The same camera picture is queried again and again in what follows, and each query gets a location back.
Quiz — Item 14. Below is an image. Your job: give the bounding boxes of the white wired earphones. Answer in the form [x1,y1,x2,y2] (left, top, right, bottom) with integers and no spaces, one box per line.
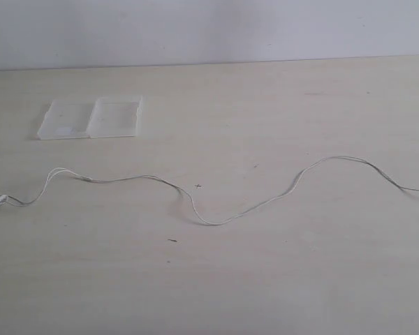
[0,156,419,225]

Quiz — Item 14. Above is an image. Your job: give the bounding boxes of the clear plastic storage case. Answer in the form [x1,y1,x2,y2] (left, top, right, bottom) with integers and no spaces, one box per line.
[37,95,144,140]

